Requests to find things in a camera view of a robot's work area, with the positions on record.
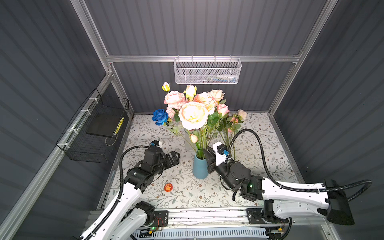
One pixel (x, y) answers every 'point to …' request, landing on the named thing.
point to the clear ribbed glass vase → (189, 145)
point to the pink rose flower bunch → (227, 123)
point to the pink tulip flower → (194, 138)
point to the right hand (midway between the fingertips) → (207, 150)
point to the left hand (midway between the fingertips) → (174, 157)
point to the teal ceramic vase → (200, 167)
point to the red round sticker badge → (168, 187)
